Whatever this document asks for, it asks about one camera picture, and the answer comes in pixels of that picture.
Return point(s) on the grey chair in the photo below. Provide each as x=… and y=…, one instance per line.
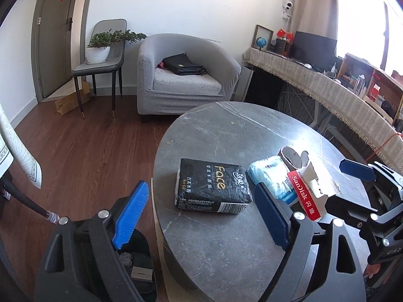
x=104, y=66

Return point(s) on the beige rug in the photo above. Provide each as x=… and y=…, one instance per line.
x=156, y=214

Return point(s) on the pink cloth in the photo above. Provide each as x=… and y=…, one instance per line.
x=160, y=65

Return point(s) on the grey curtain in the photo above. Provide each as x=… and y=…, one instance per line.
x=316, y=3

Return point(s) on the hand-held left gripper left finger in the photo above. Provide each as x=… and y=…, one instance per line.
x=130, y=214

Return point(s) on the black bag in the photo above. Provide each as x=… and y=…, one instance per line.
x=184, y=64

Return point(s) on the blue white wipes packet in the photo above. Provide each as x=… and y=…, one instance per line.
x=270, y=176

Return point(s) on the crumpled paper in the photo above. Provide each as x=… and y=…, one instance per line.
x=126, y=259

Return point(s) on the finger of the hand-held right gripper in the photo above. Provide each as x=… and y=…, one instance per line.
x=346, y=207
x=355, y=168

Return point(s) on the black table leg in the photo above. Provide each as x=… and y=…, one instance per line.
x=25, y=199

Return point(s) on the black trash bin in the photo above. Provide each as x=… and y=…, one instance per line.
x=143, y=254

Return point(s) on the small red flags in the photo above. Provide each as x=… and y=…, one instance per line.
x=283, y=34

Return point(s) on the small blue globe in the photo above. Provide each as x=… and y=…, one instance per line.
x=260, y=42

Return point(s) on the wooden desk organizer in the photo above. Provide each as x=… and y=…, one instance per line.
x=374, y=85

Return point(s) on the grey door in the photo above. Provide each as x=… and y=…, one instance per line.
x=53, y=37

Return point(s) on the grey armchair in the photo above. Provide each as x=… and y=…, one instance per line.
x=189, y=85

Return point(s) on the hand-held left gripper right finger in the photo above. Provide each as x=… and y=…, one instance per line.
x=272, y=217

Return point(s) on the brown desk radio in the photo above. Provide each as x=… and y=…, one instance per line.
x=280, y=46

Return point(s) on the beige fringed desk cloth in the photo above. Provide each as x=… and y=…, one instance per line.
x=340, y=97

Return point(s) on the white security camera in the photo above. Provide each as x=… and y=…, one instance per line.
x=288, y=5

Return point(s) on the black tissue pack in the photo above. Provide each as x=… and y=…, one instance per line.
x=211, y=185

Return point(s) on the flat cardboard box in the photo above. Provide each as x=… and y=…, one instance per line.
x=71, y=100

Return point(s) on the striped table leg sock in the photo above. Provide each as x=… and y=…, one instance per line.
x=53, y=217

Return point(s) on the red white cardboard box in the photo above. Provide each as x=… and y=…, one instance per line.
x=303, y=195

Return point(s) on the grey cardboard piece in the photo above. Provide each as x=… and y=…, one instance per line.
x=141, y=273

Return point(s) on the white patterned tablecloth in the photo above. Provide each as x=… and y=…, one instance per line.
x=19, y=151

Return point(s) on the black monitor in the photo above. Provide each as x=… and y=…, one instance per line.
x=313, y=48

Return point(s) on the potted plant white pot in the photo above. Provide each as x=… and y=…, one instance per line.
x=98, y=53

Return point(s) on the wooden picture frame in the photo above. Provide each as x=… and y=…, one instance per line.
x=263, y=30

